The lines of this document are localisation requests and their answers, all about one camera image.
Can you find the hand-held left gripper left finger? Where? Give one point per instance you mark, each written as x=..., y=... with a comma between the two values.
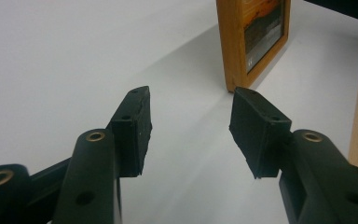
x=132, y=137

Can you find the wooden photo frame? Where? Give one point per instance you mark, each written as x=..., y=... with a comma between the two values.
x=233, y=40

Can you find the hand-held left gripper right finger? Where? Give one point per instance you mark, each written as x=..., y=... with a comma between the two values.
x=258, y=137

